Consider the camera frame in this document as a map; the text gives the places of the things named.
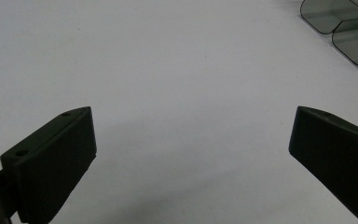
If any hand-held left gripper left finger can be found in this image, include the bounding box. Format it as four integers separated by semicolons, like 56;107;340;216
0;105;98;224

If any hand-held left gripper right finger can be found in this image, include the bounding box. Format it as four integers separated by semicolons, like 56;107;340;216
288;105;358;223

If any clear grey plastic organizer tray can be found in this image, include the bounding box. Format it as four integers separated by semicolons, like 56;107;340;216
299;0;358;68

